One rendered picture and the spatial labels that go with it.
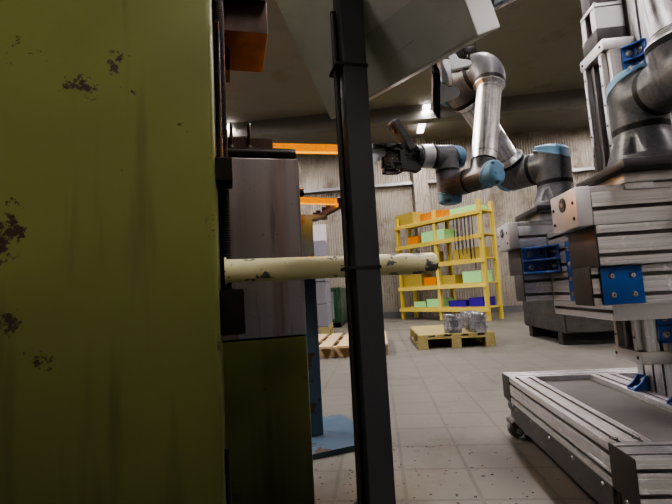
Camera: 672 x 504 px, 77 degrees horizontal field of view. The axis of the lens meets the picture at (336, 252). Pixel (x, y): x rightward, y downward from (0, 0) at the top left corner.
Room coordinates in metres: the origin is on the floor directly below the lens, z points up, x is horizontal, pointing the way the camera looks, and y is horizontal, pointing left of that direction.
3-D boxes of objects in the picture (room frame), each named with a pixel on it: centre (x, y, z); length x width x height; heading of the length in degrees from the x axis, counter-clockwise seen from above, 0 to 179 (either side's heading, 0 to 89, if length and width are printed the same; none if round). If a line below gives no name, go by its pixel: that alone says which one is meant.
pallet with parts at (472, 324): (4.55, -1.13, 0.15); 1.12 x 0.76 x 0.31; 178
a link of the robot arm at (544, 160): (1.48, -0.78, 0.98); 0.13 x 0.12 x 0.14; 36
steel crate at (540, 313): (4.17, -2.38, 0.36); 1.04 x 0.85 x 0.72; 173
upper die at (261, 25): (1.12, 0.38, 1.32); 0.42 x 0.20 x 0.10; 105
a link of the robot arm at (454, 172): (1.32, -0.39, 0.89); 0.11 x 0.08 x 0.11; 36
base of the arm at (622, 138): (0.98, -0.74, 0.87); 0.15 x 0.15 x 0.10
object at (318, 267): (0.86, 0.00, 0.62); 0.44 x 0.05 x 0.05; 105
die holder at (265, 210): (1.17, 0.40, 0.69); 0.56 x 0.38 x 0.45; 105
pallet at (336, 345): (4.37, -0.07, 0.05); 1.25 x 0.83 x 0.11; 172
